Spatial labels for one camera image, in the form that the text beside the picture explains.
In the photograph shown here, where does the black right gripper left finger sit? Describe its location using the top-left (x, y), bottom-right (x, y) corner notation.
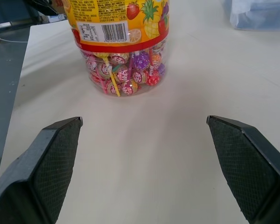
top-left (0, 117), bottom-right (83, 224)

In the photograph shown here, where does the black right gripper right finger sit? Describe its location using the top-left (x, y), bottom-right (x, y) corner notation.
top-left (206, 115), bottom-right (280, 224)

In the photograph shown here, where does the pink wrapped lollipop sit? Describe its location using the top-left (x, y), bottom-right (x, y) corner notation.
top-left (114, 66), bottom-right (130, 83)
top-left (120, 79), bottom-right (141, 96)
top-left (85, 56), bottom-right (99, 73)
top-left (131, 69), bottom-right (147, 85)
top-left (109, 53), bottom-right (129, 66)
top-left (97, 63), bottom-right (113, 79)

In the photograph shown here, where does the red wrapped lollipop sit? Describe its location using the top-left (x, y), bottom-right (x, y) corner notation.
top-left (145, 70), bottom-right (161, 86)

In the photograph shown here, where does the purple wrapped lollipop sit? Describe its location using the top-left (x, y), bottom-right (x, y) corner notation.
top-left (157, 63), bottom-right (167, 76)
top-left (132, 52), bottom-right (151, 70)

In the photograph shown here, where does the orange wrapped lollipop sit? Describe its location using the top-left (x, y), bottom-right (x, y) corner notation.
top-left (150, 53), bottom-right (164, 68)

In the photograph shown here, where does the clear plastic lollipop jar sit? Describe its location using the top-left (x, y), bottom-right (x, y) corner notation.
top-left (65, 0), bottom-right (170, 98)

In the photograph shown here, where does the blue translucent plastic bag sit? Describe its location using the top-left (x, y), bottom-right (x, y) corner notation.
top-left (229, 0), bottom-right (280, 30)

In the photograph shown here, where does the dark blue cabinet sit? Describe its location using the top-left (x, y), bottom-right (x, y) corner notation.
top-left (0, 0), bottom-right (42, 32)

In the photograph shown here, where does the black plastic object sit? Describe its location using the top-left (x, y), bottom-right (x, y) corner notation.
top-left (34, 0), bottom-right (59, 16)

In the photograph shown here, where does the orange printed box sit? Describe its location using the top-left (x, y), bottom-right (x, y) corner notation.
top-left (51, 0), bottom-right (72, 14)

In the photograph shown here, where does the white string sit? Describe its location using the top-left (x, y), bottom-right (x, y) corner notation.
top-left (0, 28), bottom-right (28, 44)

